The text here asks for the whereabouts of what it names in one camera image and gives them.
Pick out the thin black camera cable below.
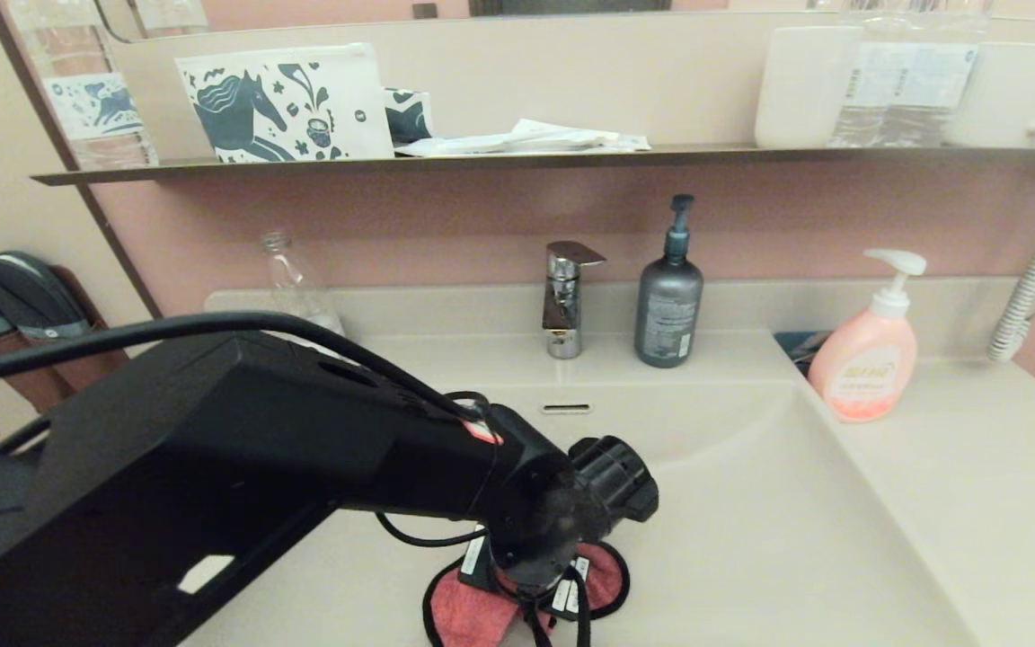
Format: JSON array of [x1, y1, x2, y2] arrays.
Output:
[[373, 390, 493, 550]]

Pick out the chrome lever faucet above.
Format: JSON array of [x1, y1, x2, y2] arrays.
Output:
[[541, 240, 608, 360]]

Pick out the pink soap pump bottle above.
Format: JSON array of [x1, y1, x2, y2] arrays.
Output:
[[806, 249, 929, 424]]

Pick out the white horse print pouch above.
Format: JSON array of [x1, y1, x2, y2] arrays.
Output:
[[173, 43, 396, 165]]

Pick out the wall mirror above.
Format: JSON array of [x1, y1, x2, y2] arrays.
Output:
[[95, 0, 1035, 44]]

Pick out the pink fluffy cleaning cloth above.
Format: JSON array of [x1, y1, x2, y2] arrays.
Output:
[[420, 539, 632, 647]]

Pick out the dark blue flat packet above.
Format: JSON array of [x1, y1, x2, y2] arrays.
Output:
[[773, 331, 834, 375]]

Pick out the white handleless cup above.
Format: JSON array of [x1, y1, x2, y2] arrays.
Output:
[[754, 25, 865, 150]]

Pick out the white mug with handle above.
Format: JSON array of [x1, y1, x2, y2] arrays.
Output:
[[946, 41, 1035, 150]]

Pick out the clear plastic water bottle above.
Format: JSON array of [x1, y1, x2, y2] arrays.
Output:
[[257, 230, 347, 339]]

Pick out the beige wash basin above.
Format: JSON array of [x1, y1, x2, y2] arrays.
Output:
[[176, 381, 978, 647]]

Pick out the small dark print pouch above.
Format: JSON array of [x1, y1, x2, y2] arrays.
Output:
[[382, 87, 436, 146]]

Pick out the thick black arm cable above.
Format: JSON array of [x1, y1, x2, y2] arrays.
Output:
[[0, 310, 484, 424]]

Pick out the white paper packets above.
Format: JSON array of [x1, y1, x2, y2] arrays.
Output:
[[394, 118, 652, 158]]

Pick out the brown fabric slipper holder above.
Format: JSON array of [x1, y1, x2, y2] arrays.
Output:
[[0, 265, 133, 415]]

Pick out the brown wall shelf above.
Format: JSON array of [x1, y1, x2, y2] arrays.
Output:
[[29, 146, 1035, 188]]

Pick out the grey pump bottle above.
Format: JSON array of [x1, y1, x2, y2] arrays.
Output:
[[632, 194, 706, 369]]

